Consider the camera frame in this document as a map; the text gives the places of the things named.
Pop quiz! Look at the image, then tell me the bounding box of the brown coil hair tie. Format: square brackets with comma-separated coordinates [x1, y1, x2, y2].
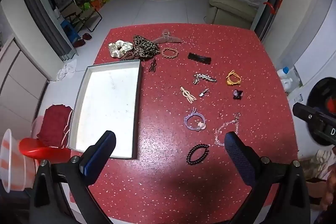
[121, 53, 141, 61]

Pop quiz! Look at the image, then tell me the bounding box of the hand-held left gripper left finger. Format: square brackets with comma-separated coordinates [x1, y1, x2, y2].
[29, 130, 117, 224]

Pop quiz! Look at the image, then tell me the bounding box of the cream dotted scrunchie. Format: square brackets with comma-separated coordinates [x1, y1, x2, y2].
[108, 40, 134, 59]

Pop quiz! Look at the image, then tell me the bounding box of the silver rhinestone hair clip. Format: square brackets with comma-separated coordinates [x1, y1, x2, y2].
[193, 72, 217, 85]

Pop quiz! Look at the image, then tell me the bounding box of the cream bow hair clip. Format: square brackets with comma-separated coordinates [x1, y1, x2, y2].
[180, 86, 197, 104]

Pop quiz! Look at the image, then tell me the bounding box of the clear plastic hair claw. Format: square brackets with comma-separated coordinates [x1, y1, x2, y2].
[153, 29, 182, 44]

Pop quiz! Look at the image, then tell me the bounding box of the purple hair tie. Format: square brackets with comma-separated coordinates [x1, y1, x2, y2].
[184, 107, 206, 132]

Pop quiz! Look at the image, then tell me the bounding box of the black rectangular barrette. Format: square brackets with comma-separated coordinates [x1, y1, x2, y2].
[188, 52, 212, 65]

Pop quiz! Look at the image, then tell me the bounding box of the white blue-capped detergent bottle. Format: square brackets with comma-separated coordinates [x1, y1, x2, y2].
[278, 67, 290, 80]

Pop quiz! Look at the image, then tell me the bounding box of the red ribbon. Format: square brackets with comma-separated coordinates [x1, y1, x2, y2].
[263, 0, 284, 14]

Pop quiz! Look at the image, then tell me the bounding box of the blue plastic stool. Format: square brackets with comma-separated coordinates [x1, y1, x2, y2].
[60, 20, 80, 42]

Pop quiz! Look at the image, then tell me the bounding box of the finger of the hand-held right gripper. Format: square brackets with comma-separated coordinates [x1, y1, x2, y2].
[292, 102, 336, 144]

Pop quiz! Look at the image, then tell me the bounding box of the clear crystal bracelet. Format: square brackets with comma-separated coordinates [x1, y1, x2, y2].
[214, 112, 240, 146]

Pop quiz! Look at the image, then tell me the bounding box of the pale green sofa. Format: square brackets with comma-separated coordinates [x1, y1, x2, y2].
[205, 0, 259, 30]

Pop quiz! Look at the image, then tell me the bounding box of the person's right hand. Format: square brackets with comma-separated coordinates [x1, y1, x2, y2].
[324, 177, 336, 212]

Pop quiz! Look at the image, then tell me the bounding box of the beige braided hair tie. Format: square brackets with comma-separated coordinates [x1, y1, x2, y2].
[161, 47, 179, 59]

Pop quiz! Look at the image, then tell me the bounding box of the black beaded bracelet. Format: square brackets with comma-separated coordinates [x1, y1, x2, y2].
[186, 143, 210, 165]

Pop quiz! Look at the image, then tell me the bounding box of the leopard print scrunchie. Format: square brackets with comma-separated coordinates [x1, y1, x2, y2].
[133, 34, 160, 61]

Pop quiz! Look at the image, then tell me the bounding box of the red knit cloth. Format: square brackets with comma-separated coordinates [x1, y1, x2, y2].
[36, 105, 73, 147]

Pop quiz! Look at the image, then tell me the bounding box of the floral cloth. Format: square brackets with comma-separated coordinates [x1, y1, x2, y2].
[299, 148, 336, 182]

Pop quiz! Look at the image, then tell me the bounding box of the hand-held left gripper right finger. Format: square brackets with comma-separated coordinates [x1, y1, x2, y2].
[224, 131, 311, 224]

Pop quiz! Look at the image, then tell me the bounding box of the white shallow cardboard box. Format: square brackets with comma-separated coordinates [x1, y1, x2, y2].
[68, 59, 143, 160]

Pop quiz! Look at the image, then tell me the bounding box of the red plastic stool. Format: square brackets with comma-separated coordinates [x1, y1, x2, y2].
[19, 137, 71, 161]

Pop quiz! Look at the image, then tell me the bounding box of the white cloth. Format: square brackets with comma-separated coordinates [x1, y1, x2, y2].
[57, 58, 77, 81]

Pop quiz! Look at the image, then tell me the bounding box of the yellow hair tie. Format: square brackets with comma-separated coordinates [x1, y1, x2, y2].
[226, 70, 241, 86]

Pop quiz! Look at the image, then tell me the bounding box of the folding chair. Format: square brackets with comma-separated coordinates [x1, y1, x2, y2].
[59, 2, 103, 32]

